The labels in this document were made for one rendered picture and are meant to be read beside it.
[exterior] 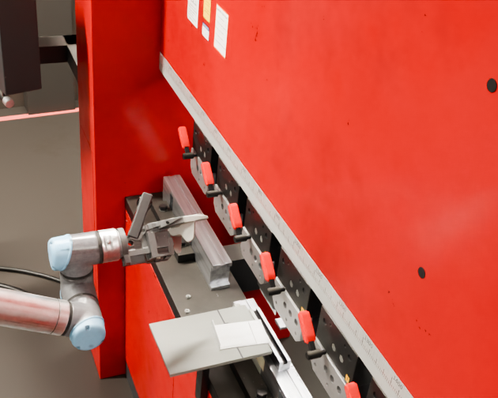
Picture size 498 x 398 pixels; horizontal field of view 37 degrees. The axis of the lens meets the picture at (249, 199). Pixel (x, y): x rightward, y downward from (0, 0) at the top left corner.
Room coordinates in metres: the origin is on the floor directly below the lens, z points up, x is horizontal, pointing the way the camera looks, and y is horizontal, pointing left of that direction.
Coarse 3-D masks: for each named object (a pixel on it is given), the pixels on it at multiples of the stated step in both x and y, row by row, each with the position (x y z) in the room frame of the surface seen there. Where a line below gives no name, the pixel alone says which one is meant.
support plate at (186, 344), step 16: (176, 320) 1.41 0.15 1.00; (192, 320) 1.42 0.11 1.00; (208, 320) 1.42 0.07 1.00; (224, 320) 1.43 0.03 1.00; (240, 320) 1.44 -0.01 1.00; (160, 336) 1.35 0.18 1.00; (176, 336) 1.35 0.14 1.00; (192, 336) 1.36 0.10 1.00; (208, 336) 1.36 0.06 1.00; (160, 352) 1.29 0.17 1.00; (176, 352) 1.30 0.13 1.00; (192, 352) 1.30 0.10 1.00; (208, 352) 1.31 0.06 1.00; (224, 352) 1.32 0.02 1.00; (256, 352) 1.33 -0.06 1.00; (176, 368) 1.25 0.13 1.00; (192, 368) 1.25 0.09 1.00; (208, 368) 1.27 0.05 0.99
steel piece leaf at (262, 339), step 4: (256, 320) 1.44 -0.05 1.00; (260, 320) 1.44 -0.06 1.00; (252, 324) 1.43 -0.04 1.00; (256, 324) 1.43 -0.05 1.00; (260, 324) 1.43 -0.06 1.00; (252, 328) 1.41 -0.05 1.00; (256, 328) 1.41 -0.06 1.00; (260, 328) 1.41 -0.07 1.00; (252, 332) 1.40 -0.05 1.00; (256, 332) 1.40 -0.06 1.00; (260, 332) 1.40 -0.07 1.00; (264, 332) 1.40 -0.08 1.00; (256, 336) 1.38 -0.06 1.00; (260, 336) 1.38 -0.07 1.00; (264, 336) 1.38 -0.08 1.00; (256, 340) 1.37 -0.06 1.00; (260, 340) 1.37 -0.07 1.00; (264, 340) 1.37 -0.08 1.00; (268, 340) 1.37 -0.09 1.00
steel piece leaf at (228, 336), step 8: (216, 328) 1.40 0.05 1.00; (224, 328) 1.40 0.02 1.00; (232, 328) 1.40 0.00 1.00; (240, 328) 1.41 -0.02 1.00; (248, 328) 1.41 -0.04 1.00; (216, 336) 1.36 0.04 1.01; (224, 336) 1.37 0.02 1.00; (232, 336) 1.37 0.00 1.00; (240, 336) 1.38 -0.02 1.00; (248, 336) 1.38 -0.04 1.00; (224, 344) 1.34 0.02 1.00; (232, 344) 1.34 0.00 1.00; (240, 344) 1.35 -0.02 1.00; (248, 344) 1.35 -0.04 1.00; (256, 344) 1.35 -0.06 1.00
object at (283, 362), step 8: (256, 312) 1.48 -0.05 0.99; (264, 320) 1.45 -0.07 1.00; (264, 328) 1.43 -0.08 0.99; (272, 336) 1.40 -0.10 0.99; (280, 344) 1.36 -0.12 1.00; (272, 352) 1.34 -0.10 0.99; (280, 352) 1.35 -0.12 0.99; (272, 360) 1.34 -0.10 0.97; (280, 360) 1.31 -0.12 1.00; (288, 360) 1.31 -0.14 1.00; (280, 368) 1.30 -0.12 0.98; (288, 368) 1.31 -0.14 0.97
